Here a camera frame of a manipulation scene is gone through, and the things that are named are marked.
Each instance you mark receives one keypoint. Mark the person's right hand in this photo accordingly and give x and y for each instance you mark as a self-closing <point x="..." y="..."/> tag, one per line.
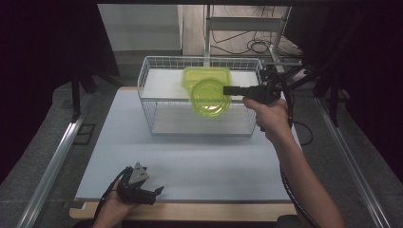
<point x="272" y="118"/>

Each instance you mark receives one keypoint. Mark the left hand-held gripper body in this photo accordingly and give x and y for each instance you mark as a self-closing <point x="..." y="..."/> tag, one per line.
<point x="134" y="186"/>

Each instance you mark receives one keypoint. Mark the round green plastic plate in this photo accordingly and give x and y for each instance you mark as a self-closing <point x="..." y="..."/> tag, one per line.
<point x="207" y="101"/>

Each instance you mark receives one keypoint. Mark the aluminium rail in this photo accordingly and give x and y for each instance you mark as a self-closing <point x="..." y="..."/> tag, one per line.
<point x="364" y="186"/>
<point x="54" y="164"/>

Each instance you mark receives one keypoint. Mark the rectangular green plastic tray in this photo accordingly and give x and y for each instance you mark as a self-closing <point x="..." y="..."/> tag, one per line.
<point x="196" y="74"/>

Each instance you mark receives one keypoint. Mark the white cabinet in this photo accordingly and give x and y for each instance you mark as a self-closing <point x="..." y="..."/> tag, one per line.
<point x="139" y="28"/>

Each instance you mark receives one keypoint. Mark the white power strip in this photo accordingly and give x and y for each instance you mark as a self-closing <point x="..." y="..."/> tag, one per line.
<point x="300" y="74"/>

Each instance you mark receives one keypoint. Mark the black stand post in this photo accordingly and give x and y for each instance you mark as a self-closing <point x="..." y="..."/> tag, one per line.
<point x="334" y="101"/>
<point x="76" y="98"/>

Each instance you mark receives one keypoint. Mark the black metal strut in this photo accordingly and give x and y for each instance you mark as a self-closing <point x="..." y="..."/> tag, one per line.
<point x="312" y="77"/>

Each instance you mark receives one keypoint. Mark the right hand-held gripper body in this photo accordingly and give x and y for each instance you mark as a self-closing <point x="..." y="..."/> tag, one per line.
<point x="267" y="90"/>

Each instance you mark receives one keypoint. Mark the person's left hand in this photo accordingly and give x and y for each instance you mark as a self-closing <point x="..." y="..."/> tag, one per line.
<point x="114" y="210"/>

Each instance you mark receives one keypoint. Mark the white metal desk frame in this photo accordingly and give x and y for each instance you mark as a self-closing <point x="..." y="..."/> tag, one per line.
<point x="244" y="23"/>

